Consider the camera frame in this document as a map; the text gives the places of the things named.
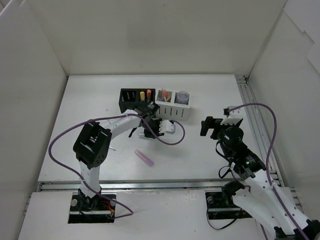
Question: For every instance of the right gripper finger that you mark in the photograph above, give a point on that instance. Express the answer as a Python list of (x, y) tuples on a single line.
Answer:
[(215, 133), (206, 124)]

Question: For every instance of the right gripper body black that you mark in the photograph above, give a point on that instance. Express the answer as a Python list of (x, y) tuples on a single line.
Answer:
[(210, 125)]

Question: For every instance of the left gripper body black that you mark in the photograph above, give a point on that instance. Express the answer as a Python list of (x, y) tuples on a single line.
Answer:
[(152, 131)]

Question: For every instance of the yellow highlighter marker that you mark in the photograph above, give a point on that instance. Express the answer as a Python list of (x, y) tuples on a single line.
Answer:
[(142, 96)]

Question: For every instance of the orange highlighter marker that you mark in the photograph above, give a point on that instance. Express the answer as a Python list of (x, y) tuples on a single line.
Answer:
[(149, 94)]

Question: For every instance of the red thin pen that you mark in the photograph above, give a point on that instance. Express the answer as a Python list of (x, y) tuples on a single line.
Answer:
[(164, 94)]

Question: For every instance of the clear jar purple clips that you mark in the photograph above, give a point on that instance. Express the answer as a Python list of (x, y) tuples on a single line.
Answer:
[(182, 97)]

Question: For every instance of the green highlighter marker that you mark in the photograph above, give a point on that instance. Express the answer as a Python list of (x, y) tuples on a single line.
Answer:
[(141, 135)]

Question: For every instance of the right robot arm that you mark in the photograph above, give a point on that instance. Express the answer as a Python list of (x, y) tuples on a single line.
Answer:
[(256, 192)]

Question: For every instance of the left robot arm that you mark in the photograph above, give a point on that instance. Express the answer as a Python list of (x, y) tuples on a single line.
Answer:
[(92, 145)]

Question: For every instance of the white slotted organizer box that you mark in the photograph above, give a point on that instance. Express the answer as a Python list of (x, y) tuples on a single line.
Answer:
[(170, 110)]

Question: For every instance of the black slotted organizer box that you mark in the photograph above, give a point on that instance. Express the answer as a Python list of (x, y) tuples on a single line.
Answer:
[(129, 99)]

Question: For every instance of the pink purple highlighter marker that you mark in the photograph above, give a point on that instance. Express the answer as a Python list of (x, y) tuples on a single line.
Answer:
[(144, 158)]

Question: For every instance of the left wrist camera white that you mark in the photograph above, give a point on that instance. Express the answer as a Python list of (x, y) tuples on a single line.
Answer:
[(167, 126)]

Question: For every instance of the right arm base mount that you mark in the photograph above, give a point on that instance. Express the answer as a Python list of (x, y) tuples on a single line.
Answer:
[(220, 205)]

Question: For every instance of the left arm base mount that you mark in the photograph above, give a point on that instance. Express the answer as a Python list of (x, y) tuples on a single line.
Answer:
[(100, 210)]

